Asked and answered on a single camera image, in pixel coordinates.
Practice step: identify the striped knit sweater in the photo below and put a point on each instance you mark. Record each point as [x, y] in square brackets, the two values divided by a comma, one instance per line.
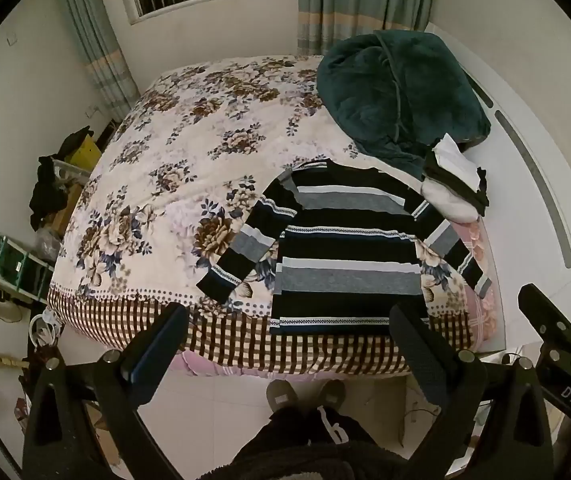
[345, 245]

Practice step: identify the floral bed quilt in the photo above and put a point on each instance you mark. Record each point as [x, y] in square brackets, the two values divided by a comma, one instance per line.
[180, 160]

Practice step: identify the yellow box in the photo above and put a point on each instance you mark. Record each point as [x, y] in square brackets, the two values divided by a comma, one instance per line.
[85, 152]

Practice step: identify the dark green plush blanket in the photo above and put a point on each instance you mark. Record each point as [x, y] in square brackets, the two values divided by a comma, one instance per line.
[395, 90]

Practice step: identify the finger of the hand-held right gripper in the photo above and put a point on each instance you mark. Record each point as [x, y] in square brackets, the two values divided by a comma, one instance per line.
[545, 315]

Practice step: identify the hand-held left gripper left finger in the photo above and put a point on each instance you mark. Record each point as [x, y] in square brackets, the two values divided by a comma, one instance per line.
[151, 360]

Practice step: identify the white bed headboard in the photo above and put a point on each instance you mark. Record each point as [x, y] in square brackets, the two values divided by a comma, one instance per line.
[530, 200]

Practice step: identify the green shoe rack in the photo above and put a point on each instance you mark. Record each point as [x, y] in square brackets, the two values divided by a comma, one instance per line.
[20, 270]

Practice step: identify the person's black pants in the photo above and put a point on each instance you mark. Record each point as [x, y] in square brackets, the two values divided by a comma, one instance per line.
[290, 435]

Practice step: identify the cardboard box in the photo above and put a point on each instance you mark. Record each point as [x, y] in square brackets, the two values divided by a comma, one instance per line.
[65, 210]

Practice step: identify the white garment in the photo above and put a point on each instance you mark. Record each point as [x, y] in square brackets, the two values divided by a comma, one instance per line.
[453, 160]

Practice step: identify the person's grey shoe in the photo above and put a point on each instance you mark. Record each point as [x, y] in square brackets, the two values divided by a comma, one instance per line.
[331, 394]
[279, 396]

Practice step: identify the blue-grey curtain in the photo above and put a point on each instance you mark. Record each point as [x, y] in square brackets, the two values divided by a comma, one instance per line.
[98, 40]
[360, 5]

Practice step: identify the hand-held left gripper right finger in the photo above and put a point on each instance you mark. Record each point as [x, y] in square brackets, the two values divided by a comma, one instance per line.
[415, 355]

